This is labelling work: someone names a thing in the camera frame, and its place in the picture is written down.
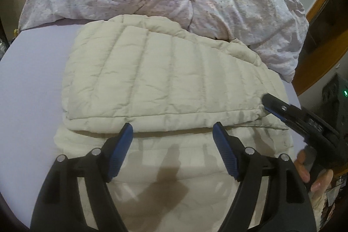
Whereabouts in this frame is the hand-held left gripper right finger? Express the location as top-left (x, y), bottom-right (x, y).
top-left (213, 122), bottom-right (317, 232)

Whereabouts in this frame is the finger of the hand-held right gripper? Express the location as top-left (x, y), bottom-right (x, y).
top-left (261, 93), bottom-right (302, 124)

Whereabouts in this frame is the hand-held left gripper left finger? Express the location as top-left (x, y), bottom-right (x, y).
top-left (31, 123), bottom-right (134, 232)

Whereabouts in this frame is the cream quilted puffer jacket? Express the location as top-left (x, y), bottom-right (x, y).
top-left (53, 15), bottom-right (294, 232)

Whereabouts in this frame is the person's right hand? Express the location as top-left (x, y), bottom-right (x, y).
top-left (295, 149), bottom-right (334, 194)

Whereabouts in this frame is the black device with green light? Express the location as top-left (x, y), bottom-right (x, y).
top-left (321, 73), bottom-right (348, 140)

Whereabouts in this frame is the white fluffy cloth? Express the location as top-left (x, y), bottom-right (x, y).
top-left (313, 189), bottom-right (346, 224)

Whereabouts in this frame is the brown wooden frame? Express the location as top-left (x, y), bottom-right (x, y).
top-left (268, 0), bottom-right (348, 97)

